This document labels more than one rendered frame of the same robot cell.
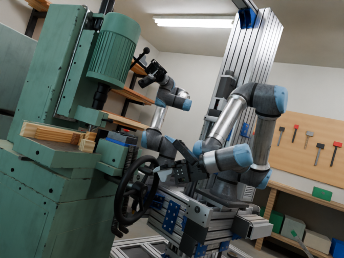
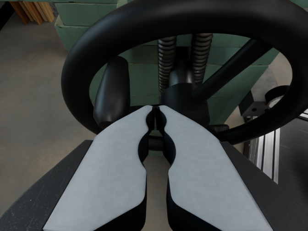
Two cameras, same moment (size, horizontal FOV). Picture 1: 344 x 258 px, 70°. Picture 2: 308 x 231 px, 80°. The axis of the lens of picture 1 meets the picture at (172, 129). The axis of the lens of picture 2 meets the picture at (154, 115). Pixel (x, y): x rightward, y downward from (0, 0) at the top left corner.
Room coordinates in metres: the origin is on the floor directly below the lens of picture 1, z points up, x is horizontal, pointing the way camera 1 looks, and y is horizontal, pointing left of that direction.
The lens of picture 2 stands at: (0.90, -0.04, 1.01)
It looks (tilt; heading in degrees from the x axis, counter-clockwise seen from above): 61 degrees down; 63
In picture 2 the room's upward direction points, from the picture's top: 2 degrees clockwise
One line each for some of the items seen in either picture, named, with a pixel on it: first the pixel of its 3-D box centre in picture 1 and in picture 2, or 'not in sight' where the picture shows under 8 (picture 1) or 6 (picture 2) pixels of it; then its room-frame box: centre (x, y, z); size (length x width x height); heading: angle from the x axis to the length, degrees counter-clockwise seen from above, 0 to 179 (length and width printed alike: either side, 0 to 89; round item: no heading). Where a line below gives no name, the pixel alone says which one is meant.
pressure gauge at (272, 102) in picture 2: (136, 206); (277, 98); (1.28, 0.06, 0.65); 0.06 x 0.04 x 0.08; 155
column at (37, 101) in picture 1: (60, 81); not in sight; (1.26, 0.63, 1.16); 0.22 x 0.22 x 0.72; 65
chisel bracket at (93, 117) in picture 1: (90, 117); not in sight; (1.15, 0.38, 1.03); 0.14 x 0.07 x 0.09; 65
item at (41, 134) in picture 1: (95, 142); not in sight; (1.19, 0.34, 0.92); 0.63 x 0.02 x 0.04; 155
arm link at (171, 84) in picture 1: (166, 82); not in sight; (1.49, 0.11, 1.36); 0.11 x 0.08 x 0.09; 155
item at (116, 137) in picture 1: (124, 137); not in sight; (1.06, 0.18, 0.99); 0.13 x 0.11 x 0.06; 155
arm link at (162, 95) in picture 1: (165, 98); not in sight; (1.49, 0.10, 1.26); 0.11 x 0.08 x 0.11; 90
